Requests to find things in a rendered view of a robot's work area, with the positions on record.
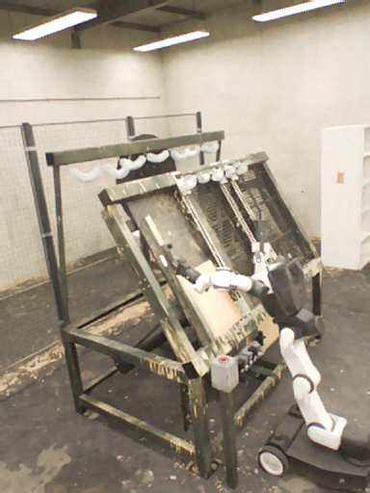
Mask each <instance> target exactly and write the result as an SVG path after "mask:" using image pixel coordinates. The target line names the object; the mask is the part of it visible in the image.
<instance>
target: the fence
mask: <svg viewBox="0 0 370 493"><path fill-rule="evenodd" d="M148 218H150V216H149V217H146V218H144V219H143V220H142V221H143V222H144V224H145V227H146V229H147V231H148V233H149V234H150V236H151V239H152V241H153V243H154V244H155V245H156V247H157V249H158V251H159V253H160V255H163V257H164V259H165V260H166V262H167V268H168V269H169V272H170V274H171V275H172V277H173V279H174V281H175V282H176V281H178V282H179V283H180V285H181V287H182V289H183V290H181V291H180V292H181V293H182V295H183V297H184V298H185V300H186V302H187V305H188V306H189V308H190V310H191V312H192V314H193V316H194V317H195V319H196V321H197V323H198V326H199V328H200V329H201V331H202V333H203V336H205V338H206V340H207V341H208V343H209V344H211V343H213V342H215V341H216V340H217V338H216V337H215V334H214V332H213V330H212V328H211V326H210V324H209V323H208V322H207V320H206V318H204V316H203V314H202V313H201V311H200V309H199V307H198V303H197V302H196V300H195V298H194V296H193V294H192V292H191V291H190V289H189V287H188V285H187V283H186V281H185V280H184V278H183V277H182V276H178V275H176V274H175V273H176V272H175V271H174V269H173V267H172V266H171V264H170V262H169V260H168V259H167V257H166V255H165V253H164V251H163V249H162V248H161V246H162V245H164V242H163V240H162V237H161V235H160V234H159V232H158V230H157V228H156V226H155V224H154V222H153V221H152V220H151V221H152V223H153V224H149V222H148V220H147V219H148ZM150 219H151V218H150ZM153 226H154V227H155V228H156V230H157V233H154V231H153V229H152V227H153Z"/></svg>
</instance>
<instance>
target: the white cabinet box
mask: <svg viewBox="0 0 370 493"><path fill-rule="evenodd" d="M321 258H322V262H323V263H324V265H327V266H335V267H341V268H348V269H355V271H359V269H360V268H361V267H362V266H365V265H366V264H367V263H368V262H369V261H370V124H366V125H351V126H337V127H332V128H326V129H321Z"/></svg>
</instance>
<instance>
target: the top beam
mask: <svg viewBox="0 0 370 493"><path fill-rule="evenodd" d="M250 156H252V157H253V158H252V159H248V160H245V161H244V163H243V164H244V165H247V167H248V168H250V167H253V166H257V165H259V164H261V163H263V162H266V161H267V160H269V158H268V156H267V155H266V153H265V151H262V152H257V153H253V154H250V155H245V156H241V157H235V158H231V159H227V160H228V161H232V160H236V159H241V158H245V157H250ZM247 163H248V164H247ZM211 164H213V163H210V164H206V165H201V166H196V167H192V168H188V169H181V170H180V173H182V171H186V170H191V169H198V168H202V167H207V166H211ZM232 164H233V165H232V166H233V167H235V166H236V165H237V166H239V167H240V166H241V164H242V163H241V162H236V163H232ZM235 169H237V167H235ZM210 171H213V174H215V171H214V170H213V169H205V170H201V171H197V173H196V175H195V176H197V178H196V179H197V182H198V177H199V176H201V175H204V174H208V175H209V174H210ZM171 173H174V171H171ZM171 173H167V174H163V175H158V176H154V177H149V178H146V179H142V180H136V181H132V182H128V183H123V184H119V185H116V186H111V187H107V188H104V189H103V190H102V191H101V192H100V193H99V194H97V196H98V198H99V200H100V202H101V204H102V207H103V208H107V207H108V206H109V204H110V203H114V202H115V203H116V204H119V203H123V202H125V201H129V200H132V199H136V198H140V197H144V196H148V195H154V194H157V193H161V192H164V191H167V190H172V189H175V188H178V186H177V184H176V182H175V180H174V179H173V177H172V175H171ZM213 174H212V173H211V174H210V175H209V176H210V179H211V178H212V176H213ZM193 176H194V175H193ZM193 176H192V175H191V174H189V175H185V176H182V177H183V178H184V180H185V181H189V180H192V177H193ZM197 182H196V183H197Z"/></svg>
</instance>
